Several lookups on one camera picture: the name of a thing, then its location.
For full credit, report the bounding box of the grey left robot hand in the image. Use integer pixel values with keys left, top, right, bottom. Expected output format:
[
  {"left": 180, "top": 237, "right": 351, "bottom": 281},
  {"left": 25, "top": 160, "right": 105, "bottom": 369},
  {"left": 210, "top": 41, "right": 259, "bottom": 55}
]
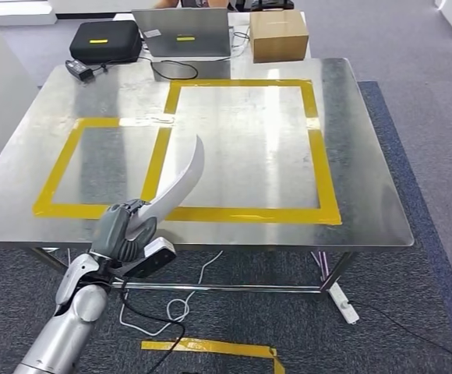
[{"left": 89, "top": 198, "right": 159, "bottom": 265}]

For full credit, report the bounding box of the white curved car trim part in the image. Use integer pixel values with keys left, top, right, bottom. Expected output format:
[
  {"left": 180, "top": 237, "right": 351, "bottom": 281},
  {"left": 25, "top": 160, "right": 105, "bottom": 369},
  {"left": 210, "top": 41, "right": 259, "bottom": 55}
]
[{"left": 126, "top": 134, "right": 206, "bottom": 242}]

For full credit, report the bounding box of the steel workbench table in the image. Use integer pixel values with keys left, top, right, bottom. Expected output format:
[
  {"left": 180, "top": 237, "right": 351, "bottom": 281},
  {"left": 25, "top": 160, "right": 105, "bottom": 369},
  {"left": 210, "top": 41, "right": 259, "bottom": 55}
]
[{"left": 0, "top": 57, "right": 415, "bottom": 296}]

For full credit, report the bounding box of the black power adapter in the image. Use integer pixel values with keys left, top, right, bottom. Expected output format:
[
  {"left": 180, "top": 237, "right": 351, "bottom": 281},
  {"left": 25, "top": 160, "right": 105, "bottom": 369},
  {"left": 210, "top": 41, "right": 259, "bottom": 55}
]
[{"left": 65, "top": 58, "right": 95, "bottom": 83}]

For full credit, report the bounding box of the black zip carrying case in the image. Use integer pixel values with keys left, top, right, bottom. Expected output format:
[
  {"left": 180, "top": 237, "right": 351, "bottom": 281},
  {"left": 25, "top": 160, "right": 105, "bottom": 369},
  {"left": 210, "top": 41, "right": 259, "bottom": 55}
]
[{"left": 68, "top": 19, "right": 144, "bottom": 66}]

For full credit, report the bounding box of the white cabinet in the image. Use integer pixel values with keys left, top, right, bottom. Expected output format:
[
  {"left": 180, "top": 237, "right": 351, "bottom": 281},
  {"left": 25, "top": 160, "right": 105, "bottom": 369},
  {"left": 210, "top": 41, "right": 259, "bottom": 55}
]
[{"left": 0, "top": 17, "right": 40, "bottom": 153}]

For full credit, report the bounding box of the grey laptop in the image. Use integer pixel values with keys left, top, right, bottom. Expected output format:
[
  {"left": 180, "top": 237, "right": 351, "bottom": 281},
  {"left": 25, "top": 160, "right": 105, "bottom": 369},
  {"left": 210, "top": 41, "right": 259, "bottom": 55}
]
[{"left": 131, "top": 7, "right": 233, "bottom": 59}]

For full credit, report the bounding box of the person at laptop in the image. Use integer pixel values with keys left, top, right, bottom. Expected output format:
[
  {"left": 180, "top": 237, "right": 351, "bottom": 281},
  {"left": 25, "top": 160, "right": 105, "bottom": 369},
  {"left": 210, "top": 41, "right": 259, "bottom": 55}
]
[{"left": 153, "top": 0, "right": 231, "bottom": 10}]

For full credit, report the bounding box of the white table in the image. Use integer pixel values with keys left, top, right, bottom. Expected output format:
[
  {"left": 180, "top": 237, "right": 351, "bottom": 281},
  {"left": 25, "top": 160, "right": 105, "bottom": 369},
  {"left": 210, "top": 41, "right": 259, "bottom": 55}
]
[{"left": 113, "top": 10, "right": 312, "bottom": 66}]

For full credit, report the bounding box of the brown cardboard box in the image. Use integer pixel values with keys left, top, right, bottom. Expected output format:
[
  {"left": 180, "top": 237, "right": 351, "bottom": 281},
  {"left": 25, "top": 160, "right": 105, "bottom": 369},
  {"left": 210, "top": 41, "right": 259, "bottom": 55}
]
[{"left": 248, "top": 9, "right": 310, "bottom": 65}]

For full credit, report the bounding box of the white floor power strip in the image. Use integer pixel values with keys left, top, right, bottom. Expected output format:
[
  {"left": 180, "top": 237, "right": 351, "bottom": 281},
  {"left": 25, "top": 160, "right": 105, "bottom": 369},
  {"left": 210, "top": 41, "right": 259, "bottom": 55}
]
[{"left": 328, "top": 281, "right": 360, "bottom": 326}]

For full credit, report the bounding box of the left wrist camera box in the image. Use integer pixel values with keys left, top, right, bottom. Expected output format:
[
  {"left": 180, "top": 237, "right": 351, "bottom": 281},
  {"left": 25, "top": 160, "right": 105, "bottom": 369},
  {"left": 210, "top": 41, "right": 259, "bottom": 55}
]
[{"left": 113, "top": 235, "right": 178, "bottom": 281}]

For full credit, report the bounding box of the white floor cable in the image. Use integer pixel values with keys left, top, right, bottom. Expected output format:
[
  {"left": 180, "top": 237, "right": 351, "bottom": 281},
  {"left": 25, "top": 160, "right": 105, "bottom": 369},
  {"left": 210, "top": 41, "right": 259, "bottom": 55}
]
[{"left": 119, "top": 249, "right": 224, "bottom": 338}]

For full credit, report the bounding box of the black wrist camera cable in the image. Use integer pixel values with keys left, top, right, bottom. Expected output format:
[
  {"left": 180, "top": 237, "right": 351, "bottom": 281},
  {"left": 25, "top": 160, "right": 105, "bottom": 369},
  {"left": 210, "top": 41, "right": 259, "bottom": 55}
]
[{"left": 119, "top": 280, "right": 186, "bottom": 374}]

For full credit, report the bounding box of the black adapter cable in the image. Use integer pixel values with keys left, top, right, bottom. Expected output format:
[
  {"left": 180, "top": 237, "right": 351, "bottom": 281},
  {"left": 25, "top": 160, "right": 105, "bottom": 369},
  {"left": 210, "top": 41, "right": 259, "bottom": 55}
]
[{"left": 92, "top": 55, "right": 200, "bottom": 83}]

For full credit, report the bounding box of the black floor cable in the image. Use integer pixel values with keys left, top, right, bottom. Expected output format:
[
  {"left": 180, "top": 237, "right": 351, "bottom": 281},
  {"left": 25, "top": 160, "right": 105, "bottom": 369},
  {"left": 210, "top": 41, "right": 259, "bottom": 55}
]
[{"left": 350, "top": 298, "right": 452, "bottom": 368}]

